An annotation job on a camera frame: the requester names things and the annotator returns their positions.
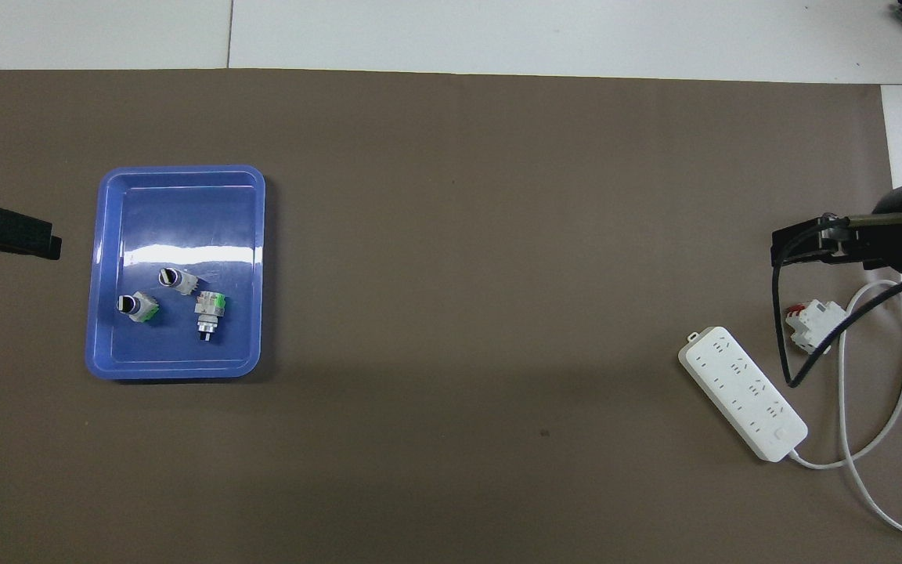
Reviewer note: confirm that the small white connector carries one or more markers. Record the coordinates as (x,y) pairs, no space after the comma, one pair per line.
(178,280)

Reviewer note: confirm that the white red circuit breaker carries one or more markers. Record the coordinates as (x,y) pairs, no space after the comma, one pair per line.
(815,325)

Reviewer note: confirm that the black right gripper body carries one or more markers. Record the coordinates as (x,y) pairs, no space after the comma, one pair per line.
(897,231)

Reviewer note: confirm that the white power strip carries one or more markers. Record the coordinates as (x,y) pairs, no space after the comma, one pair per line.
(741,392)

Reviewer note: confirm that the metal switch green base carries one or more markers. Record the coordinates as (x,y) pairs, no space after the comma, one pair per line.
(211,309)

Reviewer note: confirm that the blue plastic tray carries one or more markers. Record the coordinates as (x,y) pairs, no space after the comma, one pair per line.
(185,211)

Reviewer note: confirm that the brown paper table mat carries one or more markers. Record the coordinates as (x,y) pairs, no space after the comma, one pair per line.
(451,313)

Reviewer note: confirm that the white dark connector in tray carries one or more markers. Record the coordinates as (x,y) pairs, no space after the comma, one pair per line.
(136,307)

